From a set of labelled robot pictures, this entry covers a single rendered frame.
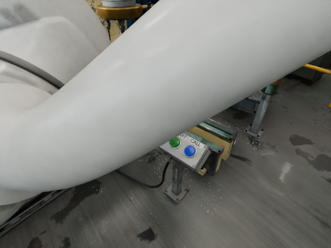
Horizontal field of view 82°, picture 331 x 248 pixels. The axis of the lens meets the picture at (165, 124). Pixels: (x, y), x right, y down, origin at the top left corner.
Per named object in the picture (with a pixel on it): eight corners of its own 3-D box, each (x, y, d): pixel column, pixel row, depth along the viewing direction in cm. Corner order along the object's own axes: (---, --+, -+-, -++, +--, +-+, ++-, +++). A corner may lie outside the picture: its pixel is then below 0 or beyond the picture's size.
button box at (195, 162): (153, 144, 61) (146, 139, 57) (165, 126, 62) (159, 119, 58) (198, 173, 52) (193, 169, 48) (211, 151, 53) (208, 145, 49)
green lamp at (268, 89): (259, 91, 83) (262, 82, 80) (264, 87, 86) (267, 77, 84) (274, 96, 80) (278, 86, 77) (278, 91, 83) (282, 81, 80)
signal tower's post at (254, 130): (243, 132, 97) (271, 47, 71) (249, 124, 102) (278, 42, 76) (258, 139, 93) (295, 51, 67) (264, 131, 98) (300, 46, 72)
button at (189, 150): (183, 154, 52) (182, 152, 50) (189, 144, 52) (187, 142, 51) (192, 159, 50) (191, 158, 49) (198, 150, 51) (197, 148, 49)
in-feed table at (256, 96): (218, 106, 116) (222, 88, 108) (238, 90, 132) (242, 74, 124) (258, 122, 103) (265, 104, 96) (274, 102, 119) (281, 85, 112)
